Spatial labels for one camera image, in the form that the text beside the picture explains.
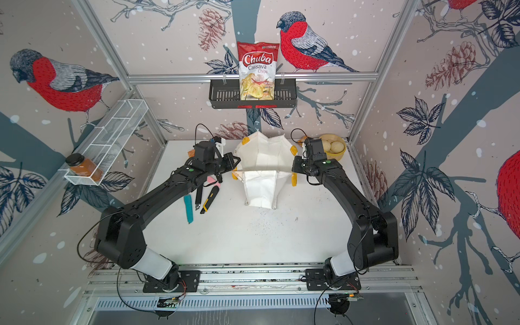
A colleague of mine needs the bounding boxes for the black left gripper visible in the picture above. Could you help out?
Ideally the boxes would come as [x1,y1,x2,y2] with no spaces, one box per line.
[204,152,241,177]

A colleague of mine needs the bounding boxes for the white tote pouch yellow handles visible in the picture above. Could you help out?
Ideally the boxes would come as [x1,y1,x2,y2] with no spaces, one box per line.
[232,131,298,209]

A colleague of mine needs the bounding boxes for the large yellow black utility knife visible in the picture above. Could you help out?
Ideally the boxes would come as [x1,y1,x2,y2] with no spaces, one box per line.
[200,186,220,214]

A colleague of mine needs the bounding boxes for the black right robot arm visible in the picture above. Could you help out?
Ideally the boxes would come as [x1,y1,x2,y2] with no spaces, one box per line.
[292,138,399,286]

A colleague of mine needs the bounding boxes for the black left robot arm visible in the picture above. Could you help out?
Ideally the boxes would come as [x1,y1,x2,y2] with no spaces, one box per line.
[94,141,241,291]

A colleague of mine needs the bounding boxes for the pink art knife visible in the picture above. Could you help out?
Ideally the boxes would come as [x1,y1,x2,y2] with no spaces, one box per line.
[205,176,221,188]

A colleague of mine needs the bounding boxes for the orange sachet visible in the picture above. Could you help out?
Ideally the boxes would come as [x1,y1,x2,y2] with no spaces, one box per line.
[297,136,307,145]

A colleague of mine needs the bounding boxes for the white steamed bun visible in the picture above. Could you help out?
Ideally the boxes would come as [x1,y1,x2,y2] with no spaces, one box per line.
[322,139,331,152]
[330,141,345,154]

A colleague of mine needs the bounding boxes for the yellow bamboo steamer basket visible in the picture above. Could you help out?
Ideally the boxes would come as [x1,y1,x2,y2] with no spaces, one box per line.
[320,134,347,161]

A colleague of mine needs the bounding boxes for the Chuba cassava chips bag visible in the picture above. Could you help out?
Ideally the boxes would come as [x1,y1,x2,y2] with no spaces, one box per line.
[237,42,280,100]

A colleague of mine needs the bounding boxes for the orange sauce jar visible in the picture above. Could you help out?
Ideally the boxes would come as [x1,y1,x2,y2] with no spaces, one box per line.
[65,153,103,182]

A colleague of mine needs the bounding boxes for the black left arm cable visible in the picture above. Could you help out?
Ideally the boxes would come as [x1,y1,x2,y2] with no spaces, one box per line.
[76,123,216,314]

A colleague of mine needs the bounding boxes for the black wire wall basket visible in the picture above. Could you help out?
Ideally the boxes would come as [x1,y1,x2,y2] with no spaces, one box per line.
[209,79,297,109]

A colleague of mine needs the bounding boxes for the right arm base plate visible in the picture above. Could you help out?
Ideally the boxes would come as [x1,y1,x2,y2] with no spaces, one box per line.
[300,268,362,292]

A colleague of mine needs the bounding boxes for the white wire wall shelf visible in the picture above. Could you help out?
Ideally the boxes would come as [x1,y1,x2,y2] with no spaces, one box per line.
[64,99,148,186]

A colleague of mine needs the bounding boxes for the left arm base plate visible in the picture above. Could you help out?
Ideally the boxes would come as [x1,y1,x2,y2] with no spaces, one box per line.
[143,270,201,293]

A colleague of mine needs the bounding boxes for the aluminium rail frame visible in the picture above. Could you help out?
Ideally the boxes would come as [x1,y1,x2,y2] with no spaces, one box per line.
[78,264,427,318]

